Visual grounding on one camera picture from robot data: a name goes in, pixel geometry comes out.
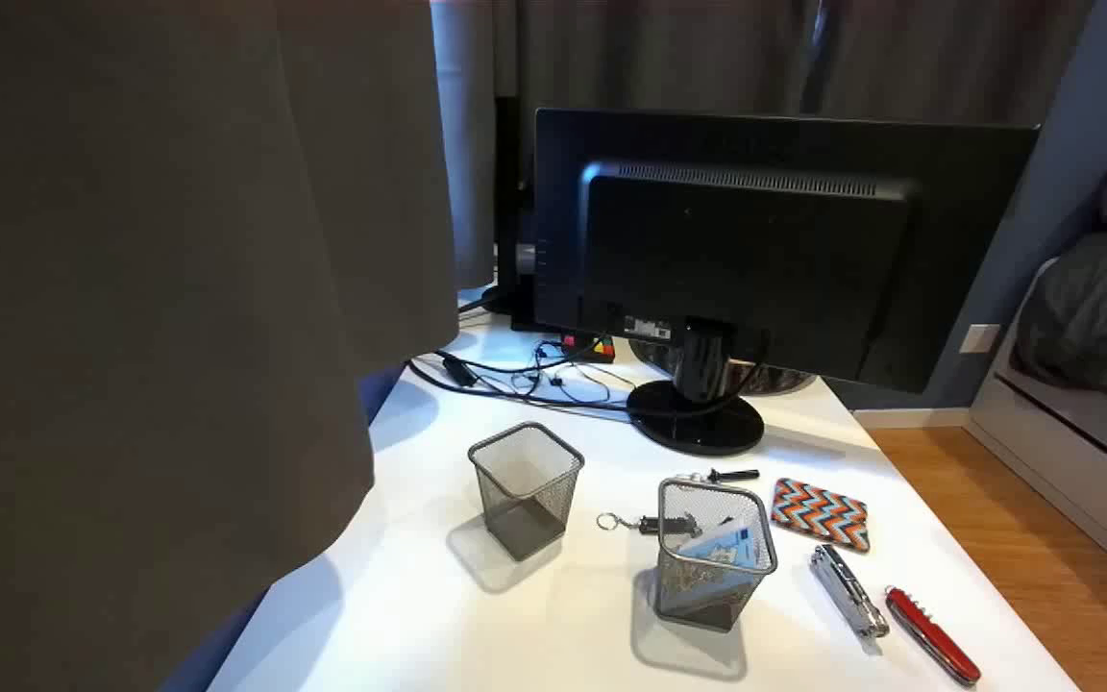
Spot light blue sachet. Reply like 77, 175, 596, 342
678, 518, 761, 574

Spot black mesh basket with sachet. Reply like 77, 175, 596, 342
649, 478, 779, 633

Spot empty black mesh basket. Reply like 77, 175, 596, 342
464, 419, 589, 565

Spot black pen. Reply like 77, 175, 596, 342
684, 465, 766, 489

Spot red yellow small object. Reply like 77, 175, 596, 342
560, 330, 619, 367

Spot black upright device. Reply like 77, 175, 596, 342
488, 91, 546, 330

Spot black computer monitor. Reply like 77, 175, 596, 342
526, 104, 1047, 458

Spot chevron patterned case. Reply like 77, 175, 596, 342
767, 472, 877, 558

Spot grey pleated curtain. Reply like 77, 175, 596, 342
432, 0, 1097, 291

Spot dark grey curtain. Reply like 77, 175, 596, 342
0, 0, 460, 692

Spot red pocket knife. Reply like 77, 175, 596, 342
885, 585, 982, 688

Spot grey bed blanket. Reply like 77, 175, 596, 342
1012, 228, 1107, 427

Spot black desk cables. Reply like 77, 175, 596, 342
402, 342, 643, 417

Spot key ring with black fob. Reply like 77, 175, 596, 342
593, 508, 706, 542

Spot white wall outlet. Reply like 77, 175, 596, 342
958, 321, 1006, 359

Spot white bed frame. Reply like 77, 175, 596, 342
968, 254, 1107, 608

